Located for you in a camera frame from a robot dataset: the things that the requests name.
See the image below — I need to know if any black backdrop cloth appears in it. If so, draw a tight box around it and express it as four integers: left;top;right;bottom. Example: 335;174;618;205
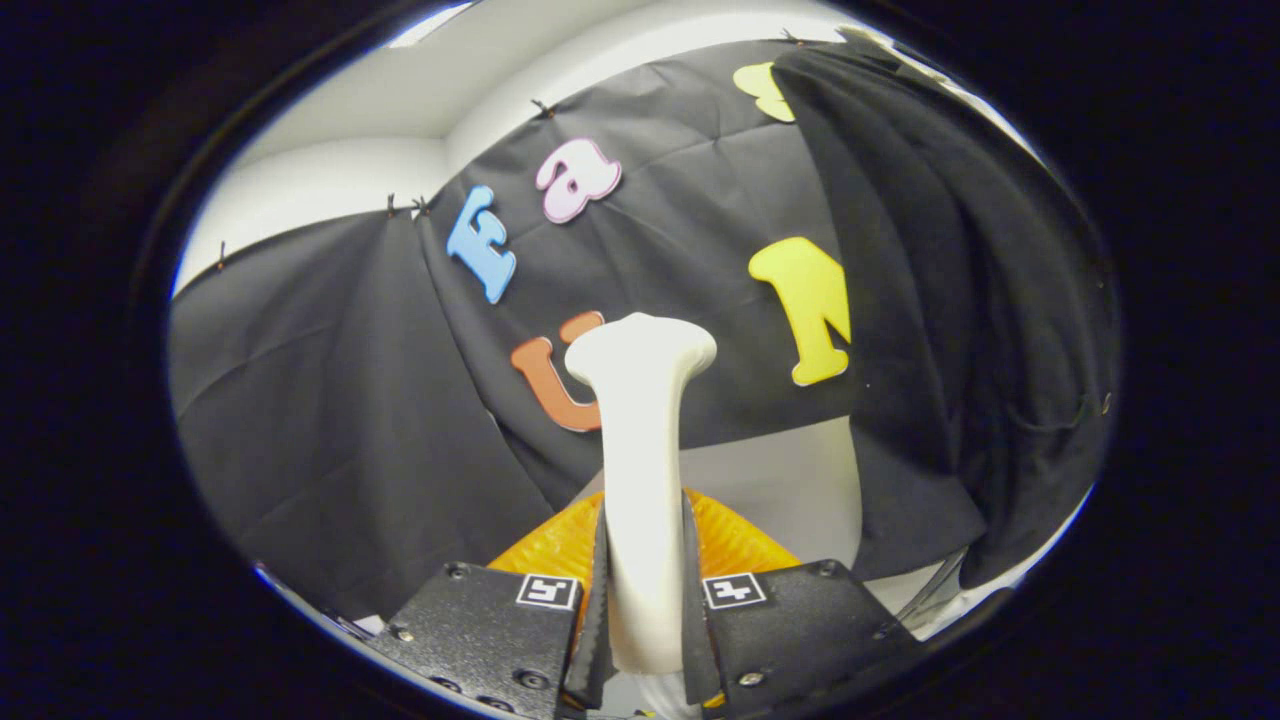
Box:
168;28;1001;621

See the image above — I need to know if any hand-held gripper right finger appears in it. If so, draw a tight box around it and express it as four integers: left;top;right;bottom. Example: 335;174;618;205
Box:
682;488;919;713

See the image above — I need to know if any black suit jacket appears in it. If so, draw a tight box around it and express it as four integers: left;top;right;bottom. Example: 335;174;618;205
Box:
772;40;1119;591

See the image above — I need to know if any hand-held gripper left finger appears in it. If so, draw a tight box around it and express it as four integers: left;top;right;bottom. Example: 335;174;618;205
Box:
362;490;613;720

